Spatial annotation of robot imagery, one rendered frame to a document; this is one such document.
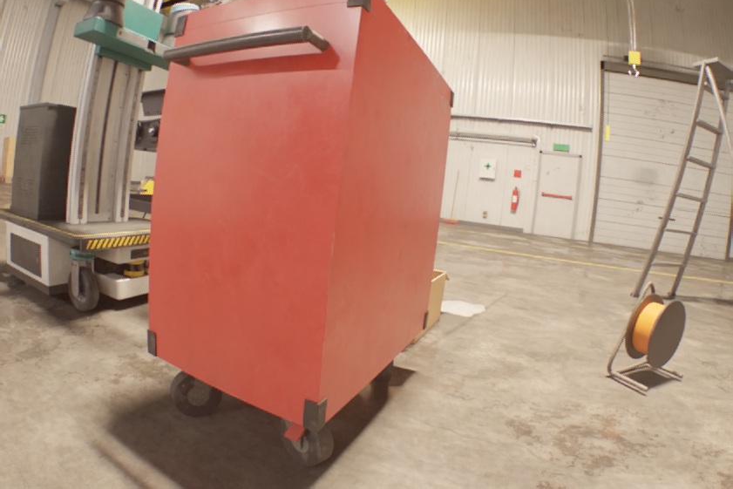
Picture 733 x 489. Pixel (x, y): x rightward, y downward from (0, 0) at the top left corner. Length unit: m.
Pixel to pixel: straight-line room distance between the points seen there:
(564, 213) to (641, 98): 3.80
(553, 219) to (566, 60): 4.30
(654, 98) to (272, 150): 11.36
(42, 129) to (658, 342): 2.63
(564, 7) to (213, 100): 11.83
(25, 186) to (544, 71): 11.11
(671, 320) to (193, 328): 1.54
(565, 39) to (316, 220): 11.43
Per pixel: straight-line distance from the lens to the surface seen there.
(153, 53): 1.92
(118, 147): 2.07
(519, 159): 10.95
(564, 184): 10.86
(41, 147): 1.99
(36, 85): 13.44
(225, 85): 0.80
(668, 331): 1.67
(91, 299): 1.70
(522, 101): 11.25
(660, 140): 11.53
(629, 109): 11.46
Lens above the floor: 0.59
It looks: 3 degrees down
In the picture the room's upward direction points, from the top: 6 degrees clockwise
